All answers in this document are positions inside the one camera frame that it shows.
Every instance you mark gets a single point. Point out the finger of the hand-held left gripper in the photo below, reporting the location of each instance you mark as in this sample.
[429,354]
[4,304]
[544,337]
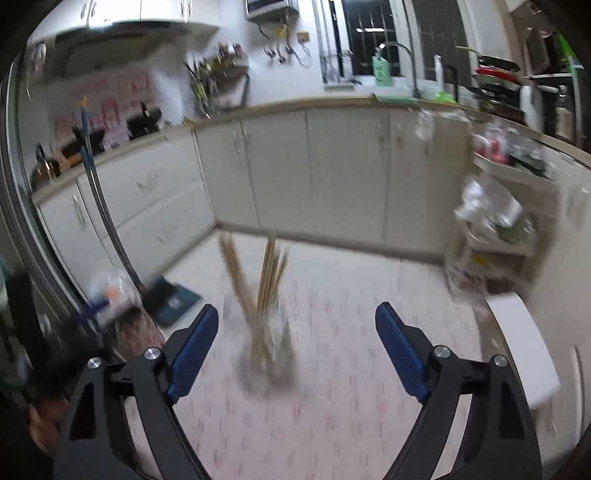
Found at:
[92,308]

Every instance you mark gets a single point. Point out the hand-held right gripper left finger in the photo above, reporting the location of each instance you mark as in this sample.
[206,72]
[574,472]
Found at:
[194,350]

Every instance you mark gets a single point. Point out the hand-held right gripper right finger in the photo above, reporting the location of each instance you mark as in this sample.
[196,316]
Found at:
[399,350]

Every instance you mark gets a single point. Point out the clear glass jar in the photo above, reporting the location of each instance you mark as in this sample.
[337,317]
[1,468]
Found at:
[282,364]

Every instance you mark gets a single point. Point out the bundle of wooden chopsticks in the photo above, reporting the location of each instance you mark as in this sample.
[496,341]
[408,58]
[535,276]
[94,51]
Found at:
[265,286]

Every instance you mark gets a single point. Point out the person's left hand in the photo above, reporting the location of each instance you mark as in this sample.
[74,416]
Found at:
[44,422]

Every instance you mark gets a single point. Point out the clear plastic bag with items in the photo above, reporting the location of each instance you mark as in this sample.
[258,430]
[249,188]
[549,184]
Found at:
[111,290]

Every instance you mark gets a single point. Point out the teal dustpan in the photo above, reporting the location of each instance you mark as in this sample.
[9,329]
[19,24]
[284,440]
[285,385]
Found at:
[173,300]

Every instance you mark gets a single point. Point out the white stool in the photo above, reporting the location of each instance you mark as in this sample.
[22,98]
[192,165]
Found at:
[521,346]

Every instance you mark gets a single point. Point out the black pot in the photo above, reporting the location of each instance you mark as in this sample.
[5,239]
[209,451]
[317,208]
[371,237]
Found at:
[87,141]

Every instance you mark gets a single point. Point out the white trolley cart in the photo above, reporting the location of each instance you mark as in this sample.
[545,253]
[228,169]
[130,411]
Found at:
[498,212]

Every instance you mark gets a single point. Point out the white base cabinets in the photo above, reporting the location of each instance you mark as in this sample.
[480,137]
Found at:
[341,175]

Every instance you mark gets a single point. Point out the black wok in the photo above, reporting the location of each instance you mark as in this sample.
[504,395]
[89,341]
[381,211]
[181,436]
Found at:
[144,122]

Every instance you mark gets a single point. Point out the hanging clear plastic bag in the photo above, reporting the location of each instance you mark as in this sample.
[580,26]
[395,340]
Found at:
[436,122]

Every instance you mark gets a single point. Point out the green cloth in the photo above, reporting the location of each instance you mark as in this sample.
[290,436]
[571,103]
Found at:
[392,98]

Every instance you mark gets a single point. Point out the utensil and spice rack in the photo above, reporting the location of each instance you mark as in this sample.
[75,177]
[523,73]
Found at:
[217,78]

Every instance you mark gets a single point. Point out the range hood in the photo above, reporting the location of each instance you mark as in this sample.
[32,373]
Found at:
[129,41]

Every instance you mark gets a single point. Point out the black bottle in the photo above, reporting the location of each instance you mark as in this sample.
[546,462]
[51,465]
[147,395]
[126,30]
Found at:
[453,85]

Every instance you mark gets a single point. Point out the white jug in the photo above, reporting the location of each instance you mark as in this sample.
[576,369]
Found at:
[530,106]

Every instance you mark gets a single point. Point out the white spray bottle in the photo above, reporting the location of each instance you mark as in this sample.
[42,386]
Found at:
[438,74]

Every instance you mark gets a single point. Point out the metal faucet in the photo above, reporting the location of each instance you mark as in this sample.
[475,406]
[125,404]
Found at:
[413,69]

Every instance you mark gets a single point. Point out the green dish soap bottle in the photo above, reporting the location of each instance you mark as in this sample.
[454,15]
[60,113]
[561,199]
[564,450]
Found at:
[382,69]

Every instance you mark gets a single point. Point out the stack of pans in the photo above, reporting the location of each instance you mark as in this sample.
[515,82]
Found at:
[496,83]

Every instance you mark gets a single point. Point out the clear labelled bottle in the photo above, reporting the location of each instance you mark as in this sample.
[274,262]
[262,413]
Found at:
[563,115]

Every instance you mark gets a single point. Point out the barred window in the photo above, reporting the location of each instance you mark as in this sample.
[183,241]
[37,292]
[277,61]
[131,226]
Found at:
[369,27]

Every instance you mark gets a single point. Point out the green box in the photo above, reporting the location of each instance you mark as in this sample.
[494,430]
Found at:
[564,53]

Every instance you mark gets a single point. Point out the silver water heater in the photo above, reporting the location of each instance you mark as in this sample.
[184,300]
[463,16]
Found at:
[271,9]

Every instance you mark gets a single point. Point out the red wall stickers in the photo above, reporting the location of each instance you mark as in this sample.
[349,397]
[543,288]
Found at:
[111,110]

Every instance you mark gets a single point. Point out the white wall cabinets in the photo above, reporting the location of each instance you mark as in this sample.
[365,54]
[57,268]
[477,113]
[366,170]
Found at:
[134,9]

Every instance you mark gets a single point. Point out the wall socket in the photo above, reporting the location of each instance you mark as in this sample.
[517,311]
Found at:
[302,37]

